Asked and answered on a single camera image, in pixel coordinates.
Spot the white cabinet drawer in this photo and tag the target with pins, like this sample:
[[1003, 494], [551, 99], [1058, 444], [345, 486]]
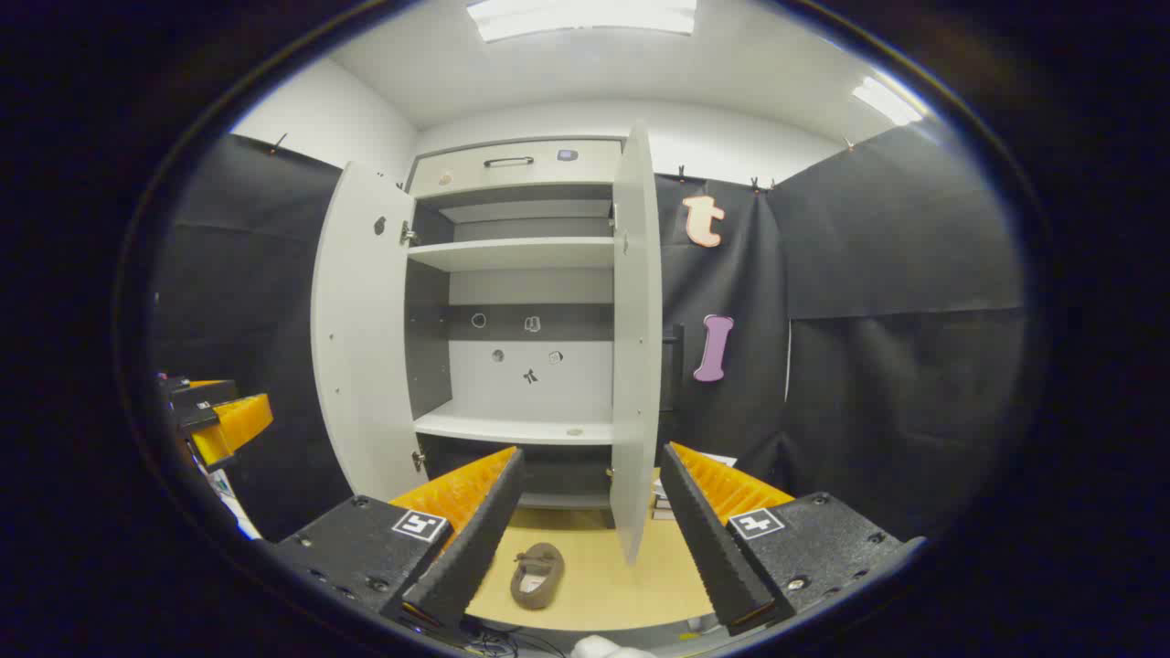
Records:
[[548, 174]]

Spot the brown shoe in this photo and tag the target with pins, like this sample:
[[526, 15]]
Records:
[[548, 559]]

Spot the black backdrop cloth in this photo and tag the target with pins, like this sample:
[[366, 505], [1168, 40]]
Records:
[[896, 411]]

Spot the white shoe cabinet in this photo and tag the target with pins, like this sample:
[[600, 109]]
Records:
[[548, 384]]

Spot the white cabinet shelf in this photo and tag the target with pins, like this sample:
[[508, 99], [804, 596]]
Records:
[[512, 253], [512, 427]]

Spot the computer monitor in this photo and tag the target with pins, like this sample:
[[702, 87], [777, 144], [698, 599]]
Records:
[[233, 507]]

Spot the white portrait cover book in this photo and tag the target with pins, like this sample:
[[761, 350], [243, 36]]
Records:
[[722, 460]]

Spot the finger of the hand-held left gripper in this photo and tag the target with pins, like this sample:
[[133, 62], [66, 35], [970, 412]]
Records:
[[201, 402], [233, 425]]

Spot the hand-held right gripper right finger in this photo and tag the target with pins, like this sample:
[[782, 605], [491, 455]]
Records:
[[713, 548]]

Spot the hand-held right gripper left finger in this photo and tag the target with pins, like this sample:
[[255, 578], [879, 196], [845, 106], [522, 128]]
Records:
[[475, 548]]

